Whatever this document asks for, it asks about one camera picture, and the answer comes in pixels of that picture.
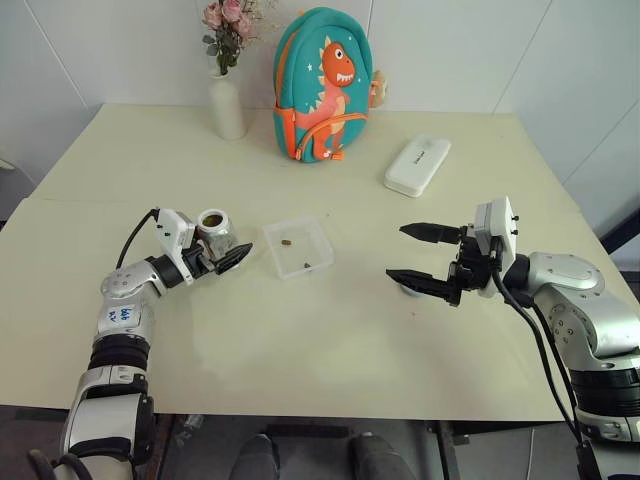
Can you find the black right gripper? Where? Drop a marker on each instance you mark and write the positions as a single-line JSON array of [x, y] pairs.
[[472, 265]]

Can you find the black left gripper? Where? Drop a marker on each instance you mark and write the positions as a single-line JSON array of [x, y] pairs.
[[200, 260]]

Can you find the small metal jar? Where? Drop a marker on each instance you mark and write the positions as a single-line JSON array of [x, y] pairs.
[[221, 241]]

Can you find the small silver lid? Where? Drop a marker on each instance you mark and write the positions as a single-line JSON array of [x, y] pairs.
[[414, 294]]

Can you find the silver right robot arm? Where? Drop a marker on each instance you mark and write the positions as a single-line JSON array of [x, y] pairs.
[[575, 285]]

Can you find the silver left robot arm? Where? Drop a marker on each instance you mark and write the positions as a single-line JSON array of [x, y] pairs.
[[120, 315]]

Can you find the clear square plastic tray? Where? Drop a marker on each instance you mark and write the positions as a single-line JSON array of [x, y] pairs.
[[300, 250]]

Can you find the white rectangular case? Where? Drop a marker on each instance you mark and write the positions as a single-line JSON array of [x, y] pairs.
[[417, 165]]

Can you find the white ceramic vase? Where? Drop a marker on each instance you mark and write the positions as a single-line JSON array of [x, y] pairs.
[[227, 112]]

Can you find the black table leg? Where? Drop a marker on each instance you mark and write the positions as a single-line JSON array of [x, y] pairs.
[[447, 450]]

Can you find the teal dinosaur backpack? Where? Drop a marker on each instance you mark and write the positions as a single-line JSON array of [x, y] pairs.
[[322, 80]]

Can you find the dark rounded shape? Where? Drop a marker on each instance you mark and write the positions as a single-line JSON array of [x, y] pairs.
[[257, 460], [377, 457]]

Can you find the pink flower bouquet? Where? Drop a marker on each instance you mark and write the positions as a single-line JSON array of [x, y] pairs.
[[227, 25]]

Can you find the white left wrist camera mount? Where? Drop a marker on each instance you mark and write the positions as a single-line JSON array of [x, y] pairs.
[[172, 230]]

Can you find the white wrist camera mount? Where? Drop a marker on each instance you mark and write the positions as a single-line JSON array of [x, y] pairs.
[[502, 225], [172, 230]]

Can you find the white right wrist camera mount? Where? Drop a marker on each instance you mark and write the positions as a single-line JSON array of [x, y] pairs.
[[502, 225]]

